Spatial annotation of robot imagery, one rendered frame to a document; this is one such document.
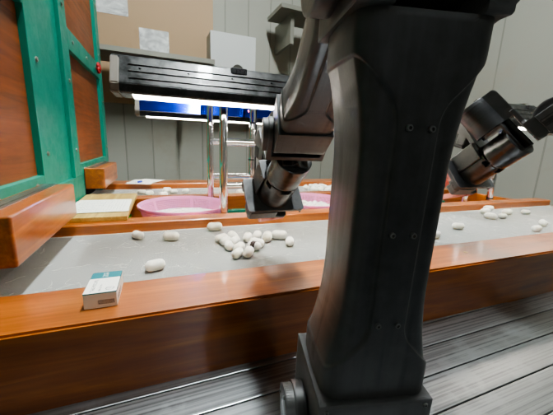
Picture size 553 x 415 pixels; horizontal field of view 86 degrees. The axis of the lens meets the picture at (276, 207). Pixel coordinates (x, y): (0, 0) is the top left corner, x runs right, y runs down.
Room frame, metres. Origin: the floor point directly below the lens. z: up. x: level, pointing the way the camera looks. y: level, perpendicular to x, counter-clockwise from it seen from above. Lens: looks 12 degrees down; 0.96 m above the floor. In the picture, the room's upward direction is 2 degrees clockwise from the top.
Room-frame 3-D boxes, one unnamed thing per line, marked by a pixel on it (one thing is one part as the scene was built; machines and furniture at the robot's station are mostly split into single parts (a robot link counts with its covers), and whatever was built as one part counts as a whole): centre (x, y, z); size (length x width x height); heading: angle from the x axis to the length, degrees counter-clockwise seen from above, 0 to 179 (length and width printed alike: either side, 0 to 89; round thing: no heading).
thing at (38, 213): (0.49, 0.42, 0.83); 0.30 x 0.06 x 0.07; 21
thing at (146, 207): (0.90, 0.29, 0.72); 0.27 x 0.27 x 0.10
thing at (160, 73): (0.70, 0.03, 1.08); 0.62 x 0.08 x 0.07; 111
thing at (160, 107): (1.23, 0.23, 1.08); 0.62 x 0.08 x 0.07; 111
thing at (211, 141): (1.15, 0.20, 0.90); 0.20 x 0.19 x 0.45; 111
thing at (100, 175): (1.12, 0.66, 0.83); 0.30 x 0.06 x 0.07; 21
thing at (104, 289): (0.34, 0.21, 0.78); 0.06 x 0.04 x 0.02; 21
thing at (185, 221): (0.97, -0.33, 0.71); 1.81 x 0.05 x 0.11; 111
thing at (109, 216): (0.82, 0.49, 0.77); 0.33 x 0.15 x 0.01; 21
